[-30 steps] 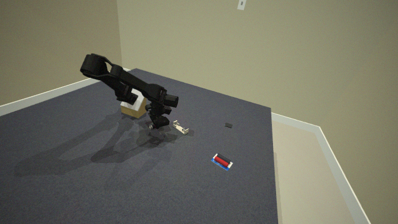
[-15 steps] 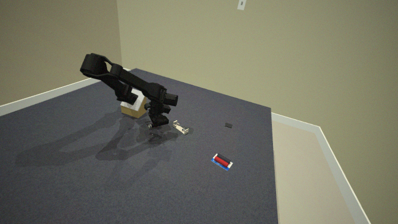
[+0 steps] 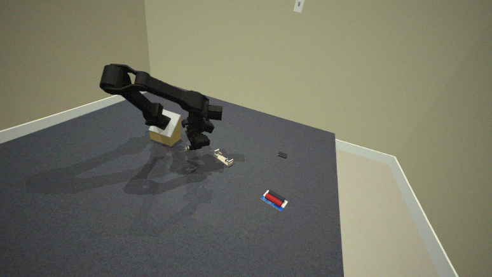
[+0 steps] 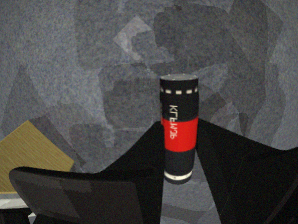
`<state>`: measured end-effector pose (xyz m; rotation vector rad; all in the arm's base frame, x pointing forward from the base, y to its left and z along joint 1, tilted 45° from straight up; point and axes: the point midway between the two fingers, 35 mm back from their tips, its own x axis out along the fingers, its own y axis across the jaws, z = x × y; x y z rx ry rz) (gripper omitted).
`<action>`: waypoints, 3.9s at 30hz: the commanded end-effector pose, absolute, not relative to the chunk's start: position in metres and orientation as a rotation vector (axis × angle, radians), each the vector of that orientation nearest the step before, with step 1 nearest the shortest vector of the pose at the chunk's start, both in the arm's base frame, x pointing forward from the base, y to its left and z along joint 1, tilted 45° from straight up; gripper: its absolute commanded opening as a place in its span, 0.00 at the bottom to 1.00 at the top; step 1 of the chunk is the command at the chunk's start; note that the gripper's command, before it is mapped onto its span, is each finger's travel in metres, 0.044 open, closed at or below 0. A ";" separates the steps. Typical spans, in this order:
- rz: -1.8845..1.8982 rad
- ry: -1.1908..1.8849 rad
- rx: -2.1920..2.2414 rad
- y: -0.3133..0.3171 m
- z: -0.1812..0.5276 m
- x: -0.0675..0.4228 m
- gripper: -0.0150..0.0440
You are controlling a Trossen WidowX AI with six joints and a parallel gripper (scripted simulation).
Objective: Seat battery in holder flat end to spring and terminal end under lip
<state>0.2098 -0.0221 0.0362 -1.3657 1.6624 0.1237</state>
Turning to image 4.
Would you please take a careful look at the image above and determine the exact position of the black and red cylindrical battery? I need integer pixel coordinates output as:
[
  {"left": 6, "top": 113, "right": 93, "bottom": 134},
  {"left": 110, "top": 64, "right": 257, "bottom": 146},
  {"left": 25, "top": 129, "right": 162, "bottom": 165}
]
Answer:
[{"left": 160, "top": 73, "right": 200, "bottom": 185}]

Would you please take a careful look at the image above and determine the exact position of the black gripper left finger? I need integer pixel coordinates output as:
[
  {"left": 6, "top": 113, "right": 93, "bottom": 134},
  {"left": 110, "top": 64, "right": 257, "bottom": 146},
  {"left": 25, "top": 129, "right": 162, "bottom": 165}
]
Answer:
[{"left": 8, "top": 121, "right": 165, "bottom": 224}]

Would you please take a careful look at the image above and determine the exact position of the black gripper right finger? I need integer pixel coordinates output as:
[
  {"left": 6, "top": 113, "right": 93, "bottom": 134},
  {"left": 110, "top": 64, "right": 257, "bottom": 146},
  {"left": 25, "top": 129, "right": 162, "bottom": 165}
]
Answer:
[{"left": 196, "top": 117, "right": 298, "bottom": 224}]

